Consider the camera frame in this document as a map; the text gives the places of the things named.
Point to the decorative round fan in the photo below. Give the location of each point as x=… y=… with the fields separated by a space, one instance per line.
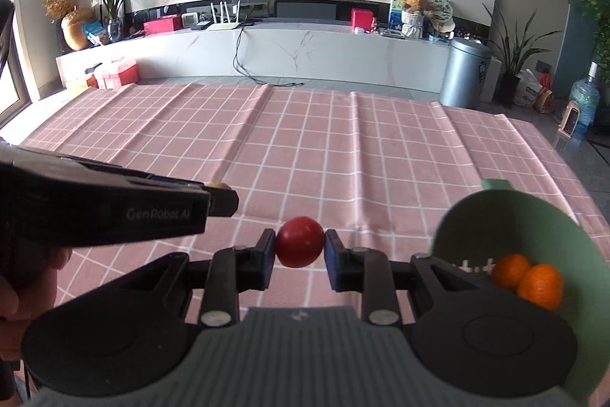
x=441 y=13

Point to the small red box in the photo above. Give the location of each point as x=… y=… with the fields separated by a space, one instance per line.
x=362 y=17

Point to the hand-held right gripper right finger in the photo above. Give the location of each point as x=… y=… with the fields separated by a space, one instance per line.
x=336 y=265

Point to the wide red box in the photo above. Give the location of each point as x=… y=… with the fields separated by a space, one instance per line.
x=163 y=25

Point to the tall potted plant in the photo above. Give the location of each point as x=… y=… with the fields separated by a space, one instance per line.
x=512 y=63

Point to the glass balcony door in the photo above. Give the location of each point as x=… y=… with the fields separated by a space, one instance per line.
x=21 y=54

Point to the blue snack packet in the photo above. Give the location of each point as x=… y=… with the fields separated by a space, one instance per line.
x=96 y=32

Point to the large water bottle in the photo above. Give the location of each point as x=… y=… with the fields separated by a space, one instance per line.
x=586 y=102

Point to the orange bag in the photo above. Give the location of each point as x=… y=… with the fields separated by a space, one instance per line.
x=545 y=94

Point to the orange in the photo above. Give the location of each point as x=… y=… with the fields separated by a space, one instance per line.
x=509 y=271
x=541 y=288

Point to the white marble cabinet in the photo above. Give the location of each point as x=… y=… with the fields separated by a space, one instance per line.
x=333 y=49

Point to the dried flowers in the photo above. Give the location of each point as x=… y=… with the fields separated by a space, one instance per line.
x=59 y=1

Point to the red tomato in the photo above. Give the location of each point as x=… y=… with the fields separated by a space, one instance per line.
x=299 y=242

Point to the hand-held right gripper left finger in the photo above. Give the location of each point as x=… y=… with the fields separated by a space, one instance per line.
x=264 y=263

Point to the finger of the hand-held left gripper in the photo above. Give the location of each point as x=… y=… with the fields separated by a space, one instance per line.
x=224 y=203

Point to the white plastic bag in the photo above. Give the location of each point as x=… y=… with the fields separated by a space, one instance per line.
x=528 y=90

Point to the teddy bear in white wrap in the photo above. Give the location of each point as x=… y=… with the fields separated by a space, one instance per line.
x=413 y=13

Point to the blue painted picture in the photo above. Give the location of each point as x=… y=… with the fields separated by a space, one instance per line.
x=395 y=11

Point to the brown kiwi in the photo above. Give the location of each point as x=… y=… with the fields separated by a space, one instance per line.
x=219 y=185

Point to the silver trash can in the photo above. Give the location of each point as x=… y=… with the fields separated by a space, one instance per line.
x=464 y=73

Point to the small white clock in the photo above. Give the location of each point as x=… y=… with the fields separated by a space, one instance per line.
x=189 y=20

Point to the person's left hand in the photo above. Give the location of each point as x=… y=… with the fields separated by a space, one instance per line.
x=9 y=335

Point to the green bowl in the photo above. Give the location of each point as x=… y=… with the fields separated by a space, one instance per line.
x=500 y=221

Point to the golden vase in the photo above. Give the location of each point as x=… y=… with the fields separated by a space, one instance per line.
x=77 y=30

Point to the potted orchid plant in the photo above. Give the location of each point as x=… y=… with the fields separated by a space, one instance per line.
x=113 y=6

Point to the white router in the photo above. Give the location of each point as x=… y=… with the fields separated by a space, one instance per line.
x=224 y=25

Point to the grey box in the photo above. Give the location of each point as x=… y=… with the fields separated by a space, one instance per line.
x=305 y=8

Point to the pink tissue box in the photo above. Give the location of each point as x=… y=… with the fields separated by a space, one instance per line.
x=117 y=73

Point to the small pink device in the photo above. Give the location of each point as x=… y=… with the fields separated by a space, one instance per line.
x=569 y=118

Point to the green pothos plant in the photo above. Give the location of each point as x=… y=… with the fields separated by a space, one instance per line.
x=598 y=35

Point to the pink checked tablecloth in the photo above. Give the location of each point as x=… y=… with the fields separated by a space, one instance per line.
x=333 y=149

